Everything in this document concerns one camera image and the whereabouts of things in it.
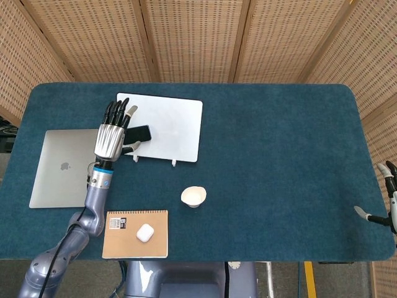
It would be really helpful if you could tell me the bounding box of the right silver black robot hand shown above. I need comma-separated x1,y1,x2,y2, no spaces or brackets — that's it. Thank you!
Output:
354,160,397,235

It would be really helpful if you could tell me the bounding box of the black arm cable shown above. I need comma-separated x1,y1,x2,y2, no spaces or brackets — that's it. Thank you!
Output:
37,208,89,298

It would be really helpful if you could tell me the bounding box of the white tablet board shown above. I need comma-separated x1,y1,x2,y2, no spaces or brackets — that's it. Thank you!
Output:
116,92,203,163

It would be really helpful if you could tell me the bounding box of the small white bowl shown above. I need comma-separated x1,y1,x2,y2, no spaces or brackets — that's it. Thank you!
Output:
181,186,207,209

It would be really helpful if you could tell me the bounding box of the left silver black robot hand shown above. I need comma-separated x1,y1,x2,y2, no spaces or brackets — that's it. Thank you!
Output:
93,97,143,163

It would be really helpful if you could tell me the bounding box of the grey robot torso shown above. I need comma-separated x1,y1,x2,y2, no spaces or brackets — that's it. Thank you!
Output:
123,260,258,298

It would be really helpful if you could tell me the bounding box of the blue felt table cover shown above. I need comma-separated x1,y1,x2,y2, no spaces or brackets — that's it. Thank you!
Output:
0,82,396,261

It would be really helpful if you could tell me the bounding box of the white earbuds charging case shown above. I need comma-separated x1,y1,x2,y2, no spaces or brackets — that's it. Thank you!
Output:
136,223,153,243

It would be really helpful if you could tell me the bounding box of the grey closed laptop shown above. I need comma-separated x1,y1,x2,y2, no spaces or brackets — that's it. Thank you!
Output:
29,129,102,209

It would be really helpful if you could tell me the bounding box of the woven bamboo folding screen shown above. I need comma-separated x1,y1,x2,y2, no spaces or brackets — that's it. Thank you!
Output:
0,0,397,298

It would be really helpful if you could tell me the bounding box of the brown kraft spiral notebook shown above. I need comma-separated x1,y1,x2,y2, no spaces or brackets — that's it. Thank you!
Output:
102,209,169,259

